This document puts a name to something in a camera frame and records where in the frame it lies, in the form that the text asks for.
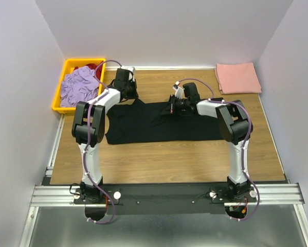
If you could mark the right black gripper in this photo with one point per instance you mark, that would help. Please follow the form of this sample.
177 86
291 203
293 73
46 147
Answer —
171 104

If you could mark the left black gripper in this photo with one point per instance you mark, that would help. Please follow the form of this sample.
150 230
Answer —
135 94

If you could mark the black t shirt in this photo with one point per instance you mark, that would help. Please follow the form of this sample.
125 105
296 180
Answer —
141 122

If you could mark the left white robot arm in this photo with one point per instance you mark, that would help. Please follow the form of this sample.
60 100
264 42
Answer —
89 129

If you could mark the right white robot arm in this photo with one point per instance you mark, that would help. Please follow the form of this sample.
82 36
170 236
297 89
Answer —
235 128

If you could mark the red t shirt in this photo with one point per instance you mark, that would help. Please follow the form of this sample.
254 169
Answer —
97 71

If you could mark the lavender t shirt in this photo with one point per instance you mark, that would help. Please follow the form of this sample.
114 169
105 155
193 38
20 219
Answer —
80 85

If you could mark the folded pink t shirt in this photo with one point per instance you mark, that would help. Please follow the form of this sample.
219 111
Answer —
237 79

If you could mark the yellow plastic bin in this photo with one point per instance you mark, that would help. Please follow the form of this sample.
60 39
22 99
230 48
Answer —
68 67

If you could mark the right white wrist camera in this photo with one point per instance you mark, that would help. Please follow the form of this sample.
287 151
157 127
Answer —
179 91

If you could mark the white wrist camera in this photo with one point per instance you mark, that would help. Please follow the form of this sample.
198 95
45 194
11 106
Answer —
129 72
179 91

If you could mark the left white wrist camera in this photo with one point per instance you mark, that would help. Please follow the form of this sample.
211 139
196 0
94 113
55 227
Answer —
129 72

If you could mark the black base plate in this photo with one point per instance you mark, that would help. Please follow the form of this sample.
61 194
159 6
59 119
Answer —
163 199

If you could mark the aluminium frame rail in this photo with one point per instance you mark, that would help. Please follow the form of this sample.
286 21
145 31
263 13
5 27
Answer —
59 196

